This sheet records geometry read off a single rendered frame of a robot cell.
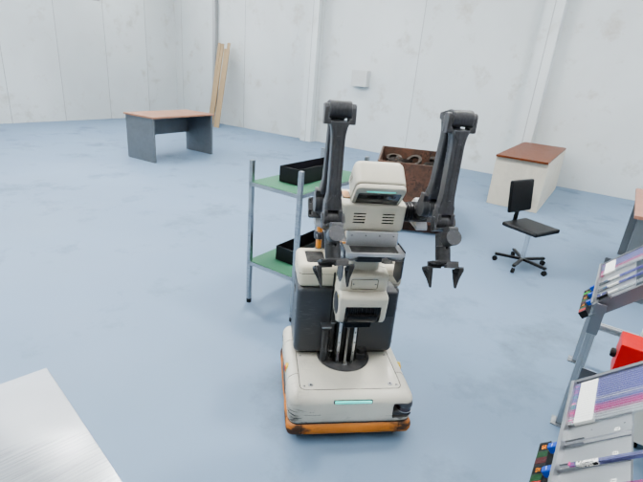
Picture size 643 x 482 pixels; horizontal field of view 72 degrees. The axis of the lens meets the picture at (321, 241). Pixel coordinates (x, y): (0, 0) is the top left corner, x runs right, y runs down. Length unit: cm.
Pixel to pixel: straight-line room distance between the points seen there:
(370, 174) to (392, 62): 866
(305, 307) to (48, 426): 130
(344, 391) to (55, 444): 132
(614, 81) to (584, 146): 113
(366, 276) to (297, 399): 68
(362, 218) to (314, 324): 74
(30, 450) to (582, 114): 910
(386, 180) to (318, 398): 108
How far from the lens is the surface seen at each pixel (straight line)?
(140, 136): 828
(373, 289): 203
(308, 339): 242
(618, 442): 158
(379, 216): 188
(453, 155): 167
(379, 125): 1051
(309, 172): 319
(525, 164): 715
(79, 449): 135
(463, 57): 986
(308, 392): 225
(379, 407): 233
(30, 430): 145
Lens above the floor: 172
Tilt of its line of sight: 21 degrees down
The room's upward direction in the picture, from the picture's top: 5 degrees clockwise
